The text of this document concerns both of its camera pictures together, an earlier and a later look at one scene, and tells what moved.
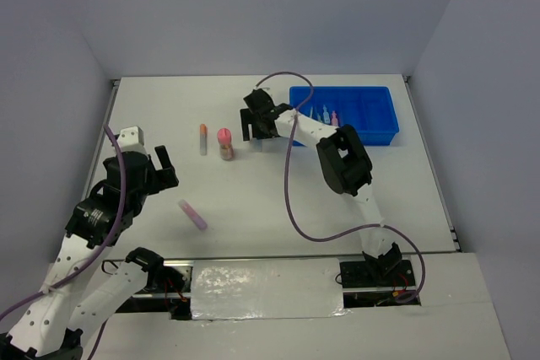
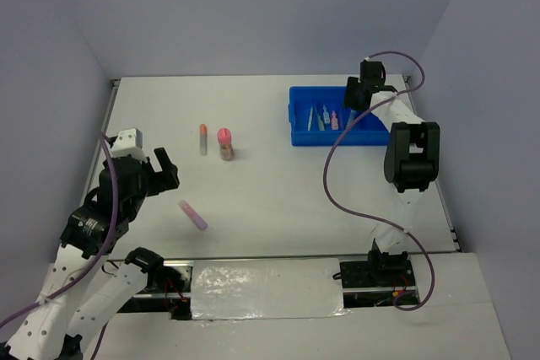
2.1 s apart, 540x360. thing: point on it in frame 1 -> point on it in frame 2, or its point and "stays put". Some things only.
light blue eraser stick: x=257 y=145 -> x=352 y=117
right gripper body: x=258 y=131 -> x=353 y=92
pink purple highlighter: x=190 y=212 stays put
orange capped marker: x=203 y=138 stays put
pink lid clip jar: x=224 y=139 stays put
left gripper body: x=158 y=180 stays put
